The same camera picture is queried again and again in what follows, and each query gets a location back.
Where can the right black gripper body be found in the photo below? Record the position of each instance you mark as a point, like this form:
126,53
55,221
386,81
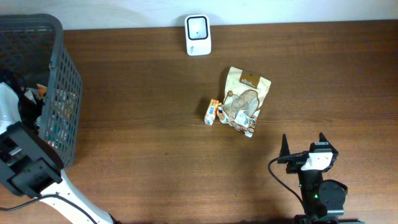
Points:
295,158

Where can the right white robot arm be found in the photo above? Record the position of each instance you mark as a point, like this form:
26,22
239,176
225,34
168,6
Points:
322,200

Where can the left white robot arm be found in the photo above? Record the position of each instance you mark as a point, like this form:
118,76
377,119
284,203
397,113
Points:
30,167

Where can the small orange box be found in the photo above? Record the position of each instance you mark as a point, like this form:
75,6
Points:
211,112

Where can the beige snack pouch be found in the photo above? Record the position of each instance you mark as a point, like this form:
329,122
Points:
244,95

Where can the yellow wet wipes pack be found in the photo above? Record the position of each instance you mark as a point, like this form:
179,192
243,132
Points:
41,91

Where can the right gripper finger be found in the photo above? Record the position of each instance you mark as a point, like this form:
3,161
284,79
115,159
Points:
284,151
322,138

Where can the white barcode scanner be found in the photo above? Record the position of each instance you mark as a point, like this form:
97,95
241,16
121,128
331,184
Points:
198,35

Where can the dark grey plastic basket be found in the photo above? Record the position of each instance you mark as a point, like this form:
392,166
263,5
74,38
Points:
32,48

